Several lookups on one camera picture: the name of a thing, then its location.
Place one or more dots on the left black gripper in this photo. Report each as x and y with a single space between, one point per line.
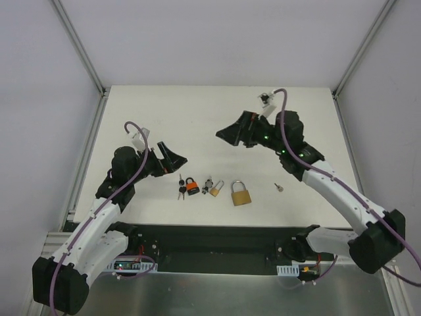
159 161

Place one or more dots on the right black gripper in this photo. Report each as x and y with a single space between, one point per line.
247 128

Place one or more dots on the orange padlock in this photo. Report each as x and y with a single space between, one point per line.
191 186

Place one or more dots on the small brass padlock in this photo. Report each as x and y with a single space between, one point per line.
215 190

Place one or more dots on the large brass padlock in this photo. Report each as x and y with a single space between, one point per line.
239 193

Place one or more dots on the key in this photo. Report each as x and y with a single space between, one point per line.
278 187

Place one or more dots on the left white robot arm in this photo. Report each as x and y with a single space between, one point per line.
63 280

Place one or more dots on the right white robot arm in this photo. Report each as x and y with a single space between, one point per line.
376 236

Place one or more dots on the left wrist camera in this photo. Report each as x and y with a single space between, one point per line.
137 140

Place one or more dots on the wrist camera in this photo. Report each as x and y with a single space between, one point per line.
137 140
267 103

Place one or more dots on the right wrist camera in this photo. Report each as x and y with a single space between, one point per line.
267 103

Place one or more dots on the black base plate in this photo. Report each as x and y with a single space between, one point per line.
225 250

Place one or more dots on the left aluminium frame post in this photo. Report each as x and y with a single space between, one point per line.
78 46

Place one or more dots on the aluminium frame post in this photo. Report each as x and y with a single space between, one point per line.
78 46
364 46

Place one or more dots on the left white cable duct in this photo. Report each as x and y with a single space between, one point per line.
131 266

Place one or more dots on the white cable duct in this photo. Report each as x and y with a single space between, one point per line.
288 270
131 266

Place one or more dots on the right white cable duct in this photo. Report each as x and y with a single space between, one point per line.
288 270

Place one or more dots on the right aluminium frame post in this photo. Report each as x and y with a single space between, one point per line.
364 46

